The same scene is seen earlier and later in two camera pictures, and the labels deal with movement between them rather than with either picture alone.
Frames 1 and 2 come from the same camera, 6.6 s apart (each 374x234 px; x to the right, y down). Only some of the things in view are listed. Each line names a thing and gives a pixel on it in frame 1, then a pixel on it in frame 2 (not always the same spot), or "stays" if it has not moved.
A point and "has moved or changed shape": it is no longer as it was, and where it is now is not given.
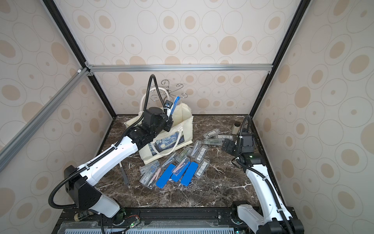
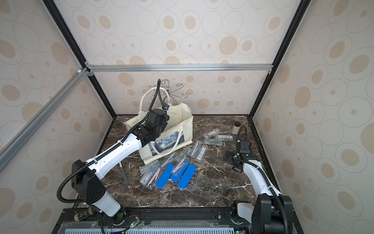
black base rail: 237,220 stays
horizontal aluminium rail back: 179,68 stays
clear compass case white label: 202,167 to 201,153
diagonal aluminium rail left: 16,143 stays
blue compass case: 189,173 has moved or changed shape
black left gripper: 170,121 stays
